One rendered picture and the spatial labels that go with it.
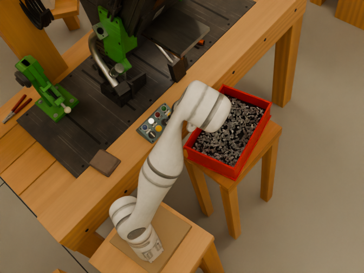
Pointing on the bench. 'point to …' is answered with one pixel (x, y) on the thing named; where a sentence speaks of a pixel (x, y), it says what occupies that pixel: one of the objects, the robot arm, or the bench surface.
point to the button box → (154, 124)
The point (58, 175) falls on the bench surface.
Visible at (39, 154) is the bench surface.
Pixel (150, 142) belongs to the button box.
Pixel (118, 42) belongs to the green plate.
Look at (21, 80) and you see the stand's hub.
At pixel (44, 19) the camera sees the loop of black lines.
